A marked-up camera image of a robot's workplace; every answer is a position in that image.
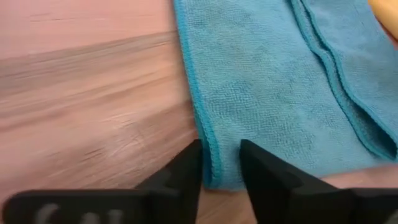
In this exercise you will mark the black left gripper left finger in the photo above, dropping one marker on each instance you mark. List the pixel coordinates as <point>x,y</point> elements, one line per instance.
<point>174,199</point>

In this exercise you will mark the yellow microfiber towel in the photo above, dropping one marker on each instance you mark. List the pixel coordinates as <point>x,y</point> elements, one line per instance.
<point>388,12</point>

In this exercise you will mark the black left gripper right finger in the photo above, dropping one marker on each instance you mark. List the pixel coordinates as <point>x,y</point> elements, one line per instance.
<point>280,196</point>

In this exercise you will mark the blue microfiber towel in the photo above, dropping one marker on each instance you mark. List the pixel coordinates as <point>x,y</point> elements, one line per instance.
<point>264,77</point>

